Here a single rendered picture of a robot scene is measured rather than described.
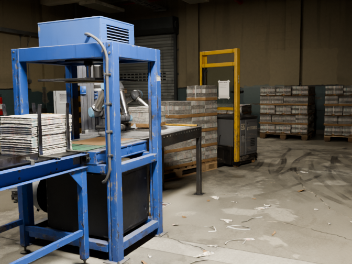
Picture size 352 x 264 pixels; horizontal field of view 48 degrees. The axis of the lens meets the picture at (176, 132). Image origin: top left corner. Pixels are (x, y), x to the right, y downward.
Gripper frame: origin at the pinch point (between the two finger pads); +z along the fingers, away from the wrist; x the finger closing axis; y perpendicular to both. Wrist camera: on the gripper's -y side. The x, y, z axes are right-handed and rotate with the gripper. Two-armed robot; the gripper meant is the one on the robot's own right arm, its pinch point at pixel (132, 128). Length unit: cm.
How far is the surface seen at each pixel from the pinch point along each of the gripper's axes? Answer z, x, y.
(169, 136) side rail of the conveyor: -35, -65, -4
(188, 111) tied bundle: 133, -8, 12
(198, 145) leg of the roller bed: 41, -62, -23
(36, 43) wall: 521, 674, 190
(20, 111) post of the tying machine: -157, 1, 27
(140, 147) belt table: -97, -70, -6
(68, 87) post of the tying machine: -96, 6, 45
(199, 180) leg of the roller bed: 41, -63, -63
